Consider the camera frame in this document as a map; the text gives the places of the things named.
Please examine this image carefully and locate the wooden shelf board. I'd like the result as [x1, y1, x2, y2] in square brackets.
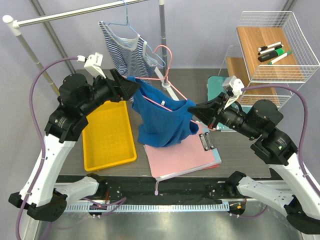
[237, 26, 305, 83]
[225, 57, 280, 108]

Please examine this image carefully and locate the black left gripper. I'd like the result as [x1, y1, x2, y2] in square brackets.
[79, 68, 141, 116]

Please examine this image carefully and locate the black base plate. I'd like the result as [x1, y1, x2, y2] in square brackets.
[88, 176, 244, 206]

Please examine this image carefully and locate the yellow plastic tray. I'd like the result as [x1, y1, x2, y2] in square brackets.
[82, 101, 137, 172]

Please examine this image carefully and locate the upper wooden shelf board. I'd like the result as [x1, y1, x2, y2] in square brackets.
[237, 26, 305, 83]

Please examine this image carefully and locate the green highlighter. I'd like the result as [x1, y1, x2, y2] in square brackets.
[257, 48, 285, 62]

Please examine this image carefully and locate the blue white striped tank top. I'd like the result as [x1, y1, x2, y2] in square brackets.
[98, 21, 158, 86]

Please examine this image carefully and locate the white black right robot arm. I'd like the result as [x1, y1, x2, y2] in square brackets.
[188, 92, 320, 235]

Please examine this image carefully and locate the silver white clothes rack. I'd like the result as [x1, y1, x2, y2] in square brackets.
[1, 0, 185, 108]

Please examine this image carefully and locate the light blue clipboard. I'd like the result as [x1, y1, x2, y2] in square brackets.
[198, 127, 222, 169]

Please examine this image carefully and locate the black white marker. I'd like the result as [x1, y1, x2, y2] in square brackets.
[257, 41, 282, 52]
[258, 44, 285, 56]

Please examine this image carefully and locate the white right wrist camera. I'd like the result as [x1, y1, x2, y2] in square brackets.
[222, 75, 245, 109]

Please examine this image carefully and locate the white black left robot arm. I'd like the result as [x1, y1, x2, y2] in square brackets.
[8, 69, 141, 222]

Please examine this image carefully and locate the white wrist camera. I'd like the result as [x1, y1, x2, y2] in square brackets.
[77, 52, 106, 79]
[222, 75, 245, 109]

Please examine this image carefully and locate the white wire shelf rack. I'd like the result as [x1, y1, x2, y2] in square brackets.
[217, 10, 320, 126]

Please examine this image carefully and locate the lower wooden shelf board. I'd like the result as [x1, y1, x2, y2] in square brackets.
[225, 57, 280, 108]

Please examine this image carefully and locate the green white pen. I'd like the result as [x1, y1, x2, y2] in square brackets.
[268, 50, 293, 65]

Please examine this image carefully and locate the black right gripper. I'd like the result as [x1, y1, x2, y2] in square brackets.
[189, 91, 261, 140]

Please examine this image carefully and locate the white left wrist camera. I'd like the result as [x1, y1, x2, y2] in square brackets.
[77, 52, 106, 79]

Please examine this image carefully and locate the blue wire hanger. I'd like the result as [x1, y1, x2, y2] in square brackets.
[103, 0, 167, 68]

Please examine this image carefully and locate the pink clipboard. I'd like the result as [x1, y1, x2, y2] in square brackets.
[144, 124, 217, 178]

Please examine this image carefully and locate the white slotted cable duct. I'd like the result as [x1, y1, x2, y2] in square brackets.
[65, 202, 230, 213]

